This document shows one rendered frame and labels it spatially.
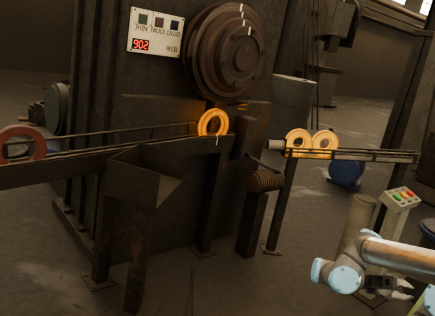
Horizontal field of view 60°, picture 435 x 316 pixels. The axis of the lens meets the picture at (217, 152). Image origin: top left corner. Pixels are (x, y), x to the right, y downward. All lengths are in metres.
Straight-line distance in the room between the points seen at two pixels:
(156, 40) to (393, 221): 1.45
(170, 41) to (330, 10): 8.12
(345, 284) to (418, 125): 3.09
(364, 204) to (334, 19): 7.84
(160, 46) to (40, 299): 1.22
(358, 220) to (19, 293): 1.65
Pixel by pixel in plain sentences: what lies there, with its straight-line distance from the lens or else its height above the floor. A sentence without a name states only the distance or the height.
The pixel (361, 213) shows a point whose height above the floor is 0.45.
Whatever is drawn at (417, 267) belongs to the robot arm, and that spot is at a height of 0.72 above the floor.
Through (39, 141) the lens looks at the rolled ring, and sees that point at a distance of 1.53.
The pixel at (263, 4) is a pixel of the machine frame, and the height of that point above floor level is 1.39.
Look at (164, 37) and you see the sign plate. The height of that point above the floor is 1.14.
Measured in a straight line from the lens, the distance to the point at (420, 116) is 4.27.
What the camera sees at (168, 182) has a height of 0.61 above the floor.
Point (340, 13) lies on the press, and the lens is 9.78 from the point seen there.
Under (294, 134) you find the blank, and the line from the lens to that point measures 2.13.
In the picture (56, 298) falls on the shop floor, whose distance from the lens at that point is 1.86.
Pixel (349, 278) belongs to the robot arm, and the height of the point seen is 0.52.
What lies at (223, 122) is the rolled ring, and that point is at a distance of 1.95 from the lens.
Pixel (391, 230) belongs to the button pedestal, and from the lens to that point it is 2.11.
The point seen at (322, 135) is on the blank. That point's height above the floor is 0.77.
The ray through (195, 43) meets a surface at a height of 1.14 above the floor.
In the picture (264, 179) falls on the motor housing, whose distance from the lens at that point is 2.04.
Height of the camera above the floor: 1.18
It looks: 17 degrees down
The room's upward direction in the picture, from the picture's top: 11 degrees clockwise
